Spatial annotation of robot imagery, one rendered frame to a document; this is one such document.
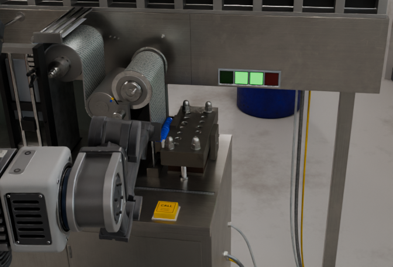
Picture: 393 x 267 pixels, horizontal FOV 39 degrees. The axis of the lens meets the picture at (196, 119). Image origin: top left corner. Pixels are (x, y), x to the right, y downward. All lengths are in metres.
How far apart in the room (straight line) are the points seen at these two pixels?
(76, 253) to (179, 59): 0.85
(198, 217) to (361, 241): 1.61
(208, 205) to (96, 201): 1.01
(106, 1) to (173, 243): 0.98
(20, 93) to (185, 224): 0.73
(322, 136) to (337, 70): 2.19
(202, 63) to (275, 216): 1.46
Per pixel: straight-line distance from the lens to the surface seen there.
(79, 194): 0.99
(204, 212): 1.92
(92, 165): 1.03
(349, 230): 3.42
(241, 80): 2.25
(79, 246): 2.08
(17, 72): 2.01
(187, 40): 2.23
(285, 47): 2.20
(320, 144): 4.27
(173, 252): 1.98
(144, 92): 1.97
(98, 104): 2.05
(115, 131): 1.16
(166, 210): 1.90
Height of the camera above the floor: 2.02
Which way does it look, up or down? 26 degrees down
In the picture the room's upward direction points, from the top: 1 degrees counter-clockwise
